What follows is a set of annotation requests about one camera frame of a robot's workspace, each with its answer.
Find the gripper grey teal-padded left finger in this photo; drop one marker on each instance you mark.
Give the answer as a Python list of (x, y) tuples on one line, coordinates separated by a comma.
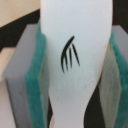
[(27, 79)]

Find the white toy fish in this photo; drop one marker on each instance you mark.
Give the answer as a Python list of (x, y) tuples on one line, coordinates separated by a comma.
[(77, 35)]

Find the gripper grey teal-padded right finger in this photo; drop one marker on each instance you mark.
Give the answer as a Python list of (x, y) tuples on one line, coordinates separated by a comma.
[(113, 87)]

